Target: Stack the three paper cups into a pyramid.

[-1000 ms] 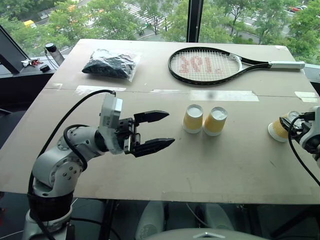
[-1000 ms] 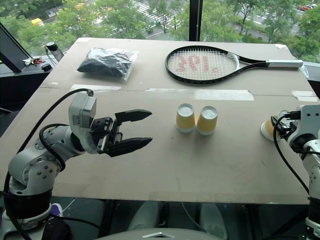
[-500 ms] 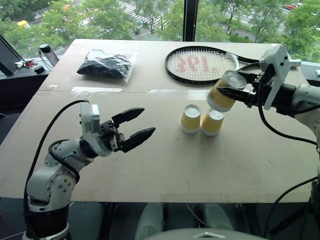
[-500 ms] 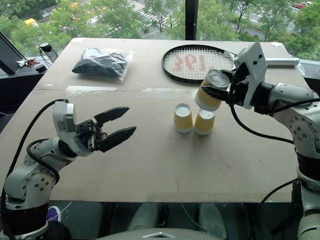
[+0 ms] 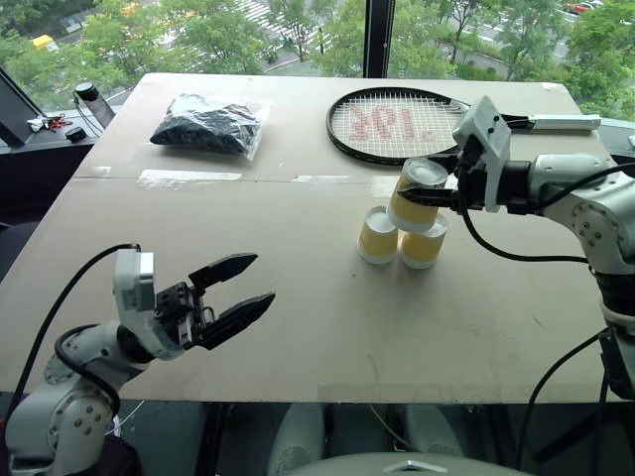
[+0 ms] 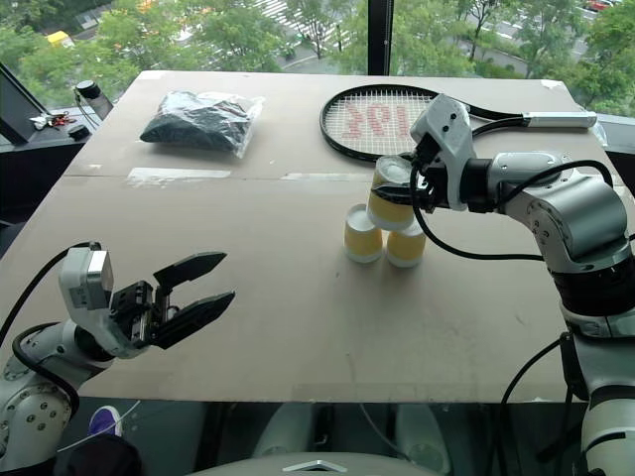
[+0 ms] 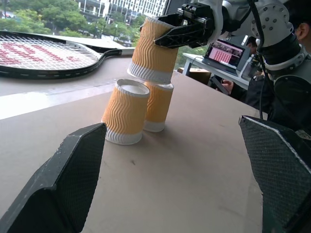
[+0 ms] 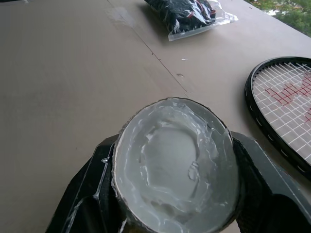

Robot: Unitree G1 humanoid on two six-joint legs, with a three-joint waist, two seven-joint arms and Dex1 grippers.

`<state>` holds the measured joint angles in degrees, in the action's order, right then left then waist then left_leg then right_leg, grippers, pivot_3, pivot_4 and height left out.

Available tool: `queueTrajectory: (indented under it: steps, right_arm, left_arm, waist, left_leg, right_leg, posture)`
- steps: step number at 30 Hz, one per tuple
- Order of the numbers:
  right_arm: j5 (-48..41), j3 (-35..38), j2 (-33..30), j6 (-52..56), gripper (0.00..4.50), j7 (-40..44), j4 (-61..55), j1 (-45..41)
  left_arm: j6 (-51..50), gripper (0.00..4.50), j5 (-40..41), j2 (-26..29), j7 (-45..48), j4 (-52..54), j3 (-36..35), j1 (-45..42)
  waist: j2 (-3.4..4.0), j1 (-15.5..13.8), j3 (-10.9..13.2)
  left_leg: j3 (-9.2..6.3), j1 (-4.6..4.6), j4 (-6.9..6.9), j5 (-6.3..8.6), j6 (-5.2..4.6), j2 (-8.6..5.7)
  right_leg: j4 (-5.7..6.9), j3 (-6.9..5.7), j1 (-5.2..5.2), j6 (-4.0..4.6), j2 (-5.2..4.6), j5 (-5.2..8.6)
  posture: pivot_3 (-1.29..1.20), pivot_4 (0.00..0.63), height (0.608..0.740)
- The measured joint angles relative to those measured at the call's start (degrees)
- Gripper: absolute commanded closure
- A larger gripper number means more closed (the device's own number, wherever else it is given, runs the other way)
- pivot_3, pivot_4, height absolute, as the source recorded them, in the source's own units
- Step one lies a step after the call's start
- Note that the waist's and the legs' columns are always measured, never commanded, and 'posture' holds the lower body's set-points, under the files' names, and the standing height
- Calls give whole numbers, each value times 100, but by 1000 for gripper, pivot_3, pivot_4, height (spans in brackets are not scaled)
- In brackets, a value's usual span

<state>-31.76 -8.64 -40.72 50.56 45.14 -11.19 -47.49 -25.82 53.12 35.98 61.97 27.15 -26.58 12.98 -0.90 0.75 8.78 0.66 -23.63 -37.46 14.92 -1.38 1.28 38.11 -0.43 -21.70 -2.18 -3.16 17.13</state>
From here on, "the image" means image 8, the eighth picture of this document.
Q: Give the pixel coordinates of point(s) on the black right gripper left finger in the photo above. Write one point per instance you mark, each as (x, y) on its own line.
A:
(87, 194)

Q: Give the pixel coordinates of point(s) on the black tennis racket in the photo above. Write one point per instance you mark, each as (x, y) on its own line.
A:
(279, 104)

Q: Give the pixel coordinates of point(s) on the clear bag of black items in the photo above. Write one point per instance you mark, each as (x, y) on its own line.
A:
(192, 17)

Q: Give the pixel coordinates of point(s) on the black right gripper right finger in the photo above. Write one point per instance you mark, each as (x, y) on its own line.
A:
(264, 194)

